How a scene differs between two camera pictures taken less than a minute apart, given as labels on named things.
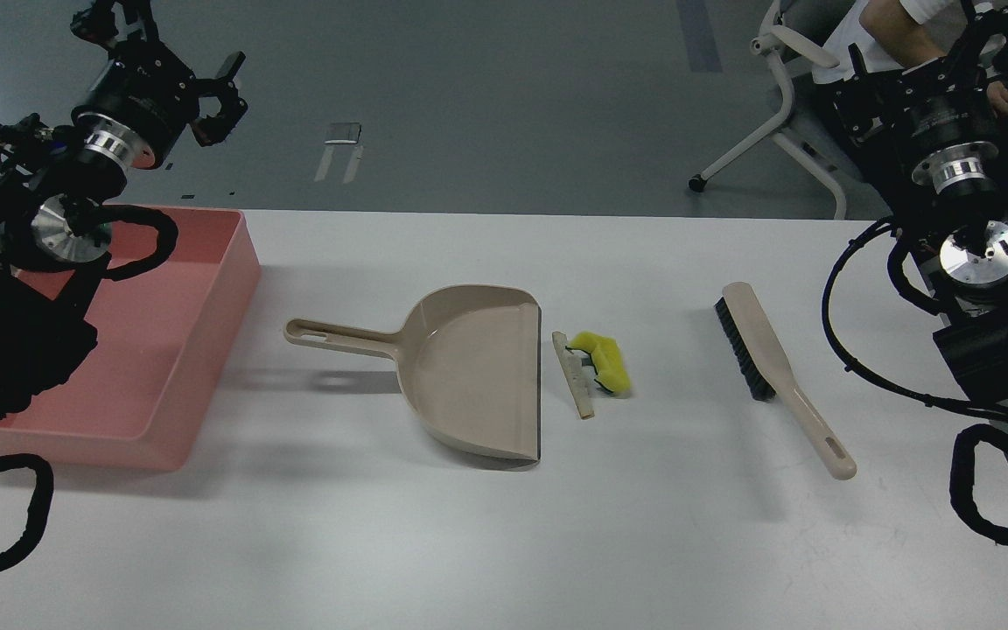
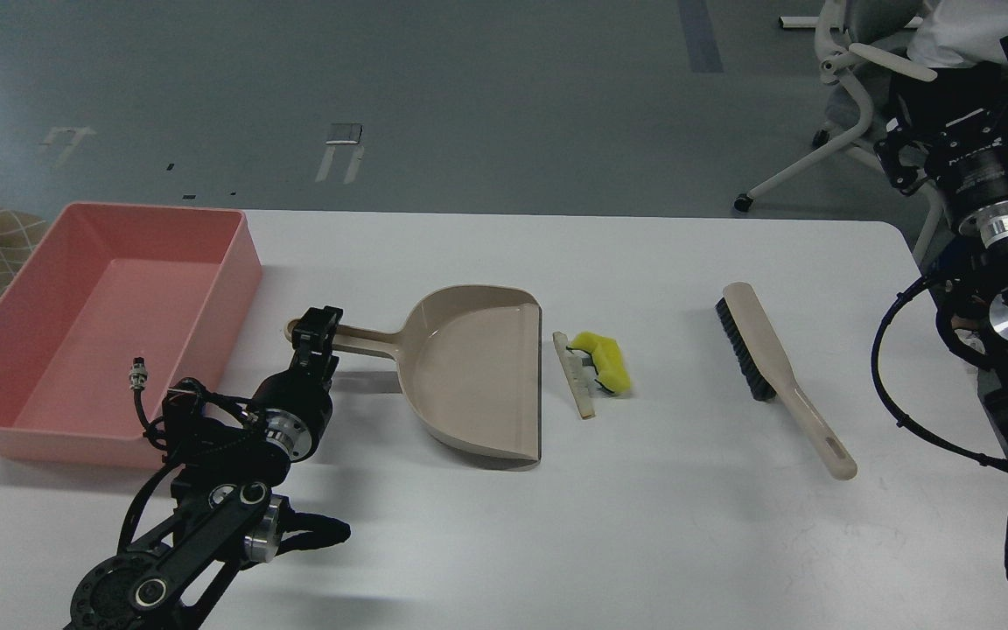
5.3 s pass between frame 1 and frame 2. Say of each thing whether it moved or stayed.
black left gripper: moved
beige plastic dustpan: stayed
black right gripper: moved
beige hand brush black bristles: stayed
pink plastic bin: stayed
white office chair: moved
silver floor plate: stayed
